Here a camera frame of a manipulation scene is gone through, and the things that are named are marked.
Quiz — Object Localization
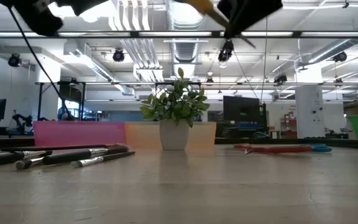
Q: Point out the black computer monitor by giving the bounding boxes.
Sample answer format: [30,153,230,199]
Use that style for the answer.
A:
[223,95,261,123]

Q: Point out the thin black paintbrush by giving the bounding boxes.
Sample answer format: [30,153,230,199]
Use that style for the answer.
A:
[14,156,48,171]
[70,151,136,169]

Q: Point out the blue-handled scissors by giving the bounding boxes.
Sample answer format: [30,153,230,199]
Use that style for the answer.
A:
[309,143,333,153]

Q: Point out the thin hanging cable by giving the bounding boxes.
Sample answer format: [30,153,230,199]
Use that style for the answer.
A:
[261,15,269,105]

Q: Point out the silver ventilation duct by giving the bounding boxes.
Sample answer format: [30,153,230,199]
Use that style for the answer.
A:
[165,0,209,78]

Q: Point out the black overhead crossbar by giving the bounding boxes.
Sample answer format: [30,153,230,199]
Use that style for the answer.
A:
[0,30,358,39]

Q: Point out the green plant in white pot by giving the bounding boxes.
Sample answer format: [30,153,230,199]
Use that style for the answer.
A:
[139,67,211,151]

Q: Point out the black aluminium table frame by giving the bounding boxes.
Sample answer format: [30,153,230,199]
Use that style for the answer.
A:
[0,136,358,150]

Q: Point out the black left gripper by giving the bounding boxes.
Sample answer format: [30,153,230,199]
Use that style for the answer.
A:
[0,0,108,37]

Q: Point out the white building pillar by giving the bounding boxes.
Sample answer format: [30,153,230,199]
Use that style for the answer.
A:
[295,85,326,139]

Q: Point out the pink translucent plastic bin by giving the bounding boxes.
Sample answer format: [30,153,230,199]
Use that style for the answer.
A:
[32,120,127,147]

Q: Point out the black ceiling spotlight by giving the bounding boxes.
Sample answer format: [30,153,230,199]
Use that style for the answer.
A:
[333,51,348,63]
[112,48,126,63]
[218,39,235,63]
[273,73,288,85]
[7,53,22,68]

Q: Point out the orange translucent plastic bin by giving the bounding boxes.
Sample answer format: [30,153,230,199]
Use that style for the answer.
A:
[124,121,217,150]

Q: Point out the red-handled scissors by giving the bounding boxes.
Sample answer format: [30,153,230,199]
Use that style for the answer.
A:
[232,144,314,155]

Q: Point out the yellow-handled scissors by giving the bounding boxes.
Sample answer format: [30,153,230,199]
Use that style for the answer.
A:
[183,0,257,50]

